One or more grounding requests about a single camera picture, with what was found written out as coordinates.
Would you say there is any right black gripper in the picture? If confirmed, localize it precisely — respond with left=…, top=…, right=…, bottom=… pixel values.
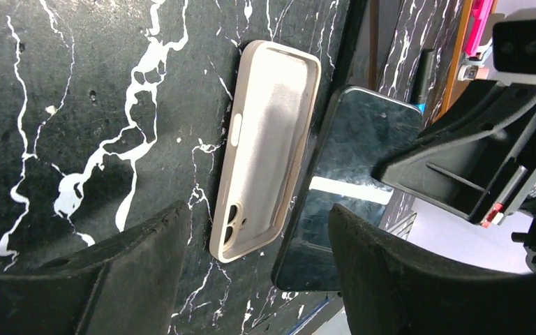
left=372, top=80, right=536, bottom=272

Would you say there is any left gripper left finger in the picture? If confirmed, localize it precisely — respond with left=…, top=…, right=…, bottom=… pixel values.
left=0, top=202, right=191, bottom=334

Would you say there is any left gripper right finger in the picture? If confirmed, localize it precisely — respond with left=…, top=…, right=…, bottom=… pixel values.
left=328, top=204, right=536, bottom=334

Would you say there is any black smartphone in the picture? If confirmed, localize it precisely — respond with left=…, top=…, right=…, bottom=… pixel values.
left=271, top=86, right=422, bottom=292

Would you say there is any beige phone case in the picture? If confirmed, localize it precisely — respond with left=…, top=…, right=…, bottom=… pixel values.
left=209, top=40, right=322, bottom=263

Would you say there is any blue capped black marker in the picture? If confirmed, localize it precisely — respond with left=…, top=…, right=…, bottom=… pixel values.
left=409, top=49, right=436, bottom=114

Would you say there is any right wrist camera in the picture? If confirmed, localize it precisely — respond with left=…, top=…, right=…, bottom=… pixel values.
left=492, top=8, right=536, bottom=83

